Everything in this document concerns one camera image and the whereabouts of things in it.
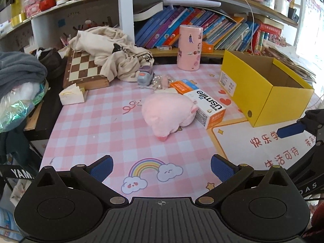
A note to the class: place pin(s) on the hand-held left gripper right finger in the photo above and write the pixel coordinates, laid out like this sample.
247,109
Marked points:
221,169

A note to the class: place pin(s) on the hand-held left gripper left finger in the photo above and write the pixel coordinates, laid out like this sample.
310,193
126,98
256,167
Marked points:
102,169

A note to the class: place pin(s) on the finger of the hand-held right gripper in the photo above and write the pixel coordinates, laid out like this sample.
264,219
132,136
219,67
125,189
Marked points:
308,167
291,130

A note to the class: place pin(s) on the yellow cardboard box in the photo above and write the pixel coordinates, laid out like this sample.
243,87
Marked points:
253,96

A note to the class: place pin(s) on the grey toy car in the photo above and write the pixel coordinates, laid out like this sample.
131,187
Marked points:
144,77

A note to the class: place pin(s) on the pink checked table mat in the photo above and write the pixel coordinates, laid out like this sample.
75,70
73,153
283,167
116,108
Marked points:
101,131

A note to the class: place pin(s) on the dark red cloth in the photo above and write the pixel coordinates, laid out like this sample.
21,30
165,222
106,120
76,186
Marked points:
317,220

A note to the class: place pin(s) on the white and orange toothpaste box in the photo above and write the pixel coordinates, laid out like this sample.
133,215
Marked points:
210,111

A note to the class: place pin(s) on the black keyboard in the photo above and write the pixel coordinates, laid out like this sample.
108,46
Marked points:
49,121

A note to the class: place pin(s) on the stack of loose papers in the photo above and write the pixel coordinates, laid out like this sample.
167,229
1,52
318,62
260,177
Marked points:
291,58

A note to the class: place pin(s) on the pink plush toy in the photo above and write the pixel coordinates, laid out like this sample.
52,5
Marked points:
164,114

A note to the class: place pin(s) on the white tissue pack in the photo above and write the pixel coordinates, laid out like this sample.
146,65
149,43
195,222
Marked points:
72,95

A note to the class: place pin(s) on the white printed bag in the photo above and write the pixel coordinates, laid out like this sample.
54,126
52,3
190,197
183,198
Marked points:
15,195

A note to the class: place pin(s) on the orange carton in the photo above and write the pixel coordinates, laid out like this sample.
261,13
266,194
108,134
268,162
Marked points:
182,86

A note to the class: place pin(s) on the dark teal cloth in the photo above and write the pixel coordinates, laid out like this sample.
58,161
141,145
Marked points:
12,146

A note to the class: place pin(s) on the clear crumpled plastic wrapper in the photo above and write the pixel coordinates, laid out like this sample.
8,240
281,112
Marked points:
157,83

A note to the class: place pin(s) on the iridescent plastic bag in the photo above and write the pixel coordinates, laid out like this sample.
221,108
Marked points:
15,111

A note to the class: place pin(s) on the wooden chess board box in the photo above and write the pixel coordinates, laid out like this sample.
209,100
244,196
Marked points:
83,65

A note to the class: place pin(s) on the beige cloth bag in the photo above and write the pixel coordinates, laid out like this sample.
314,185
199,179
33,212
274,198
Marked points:
119,63

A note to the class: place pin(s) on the small orange box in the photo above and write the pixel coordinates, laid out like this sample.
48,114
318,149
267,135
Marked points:
207,47

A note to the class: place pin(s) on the dark brown round object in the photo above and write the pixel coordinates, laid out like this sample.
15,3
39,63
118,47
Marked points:
50,60

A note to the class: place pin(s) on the white cup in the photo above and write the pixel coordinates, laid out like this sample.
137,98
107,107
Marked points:
281,6

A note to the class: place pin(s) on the pink cylindrical canister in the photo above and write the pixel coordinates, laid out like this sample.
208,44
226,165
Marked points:
189,48

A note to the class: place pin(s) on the grey folded cloth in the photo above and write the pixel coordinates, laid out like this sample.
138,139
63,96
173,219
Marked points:
20,73

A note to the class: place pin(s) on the small white and red box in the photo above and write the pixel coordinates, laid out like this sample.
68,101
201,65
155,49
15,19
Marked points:
164,48

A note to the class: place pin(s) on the row of colourful books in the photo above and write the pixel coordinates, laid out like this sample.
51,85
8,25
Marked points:
164,27

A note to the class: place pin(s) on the white light bar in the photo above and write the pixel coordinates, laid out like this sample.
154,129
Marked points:
192,2

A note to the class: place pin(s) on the thick white book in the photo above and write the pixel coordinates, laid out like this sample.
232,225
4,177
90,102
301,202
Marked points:
149,11

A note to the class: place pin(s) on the pink tissue box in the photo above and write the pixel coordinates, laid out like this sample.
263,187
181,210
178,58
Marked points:
32,8

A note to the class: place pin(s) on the gold box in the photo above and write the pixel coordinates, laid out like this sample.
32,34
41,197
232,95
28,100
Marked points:
17,14

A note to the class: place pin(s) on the wall poster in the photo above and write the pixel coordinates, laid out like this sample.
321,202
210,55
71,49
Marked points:
315,17

